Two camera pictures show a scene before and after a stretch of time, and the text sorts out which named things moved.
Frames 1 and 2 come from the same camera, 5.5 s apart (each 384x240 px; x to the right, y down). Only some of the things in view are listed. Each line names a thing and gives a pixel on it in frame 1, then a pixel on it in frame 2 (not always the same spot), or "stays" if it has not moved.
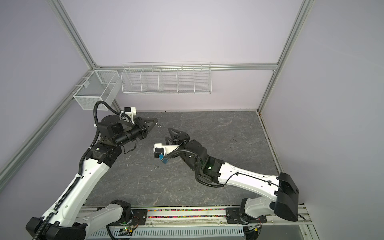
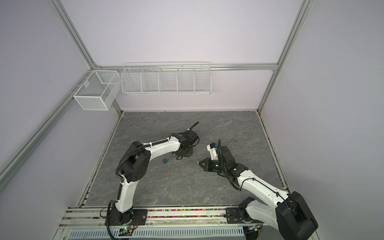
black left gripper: [141, 123] → [190, 153]
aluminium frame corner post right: [302, 16] stays
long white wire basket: [167, 78] stays
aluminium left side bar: [12, 164] stays
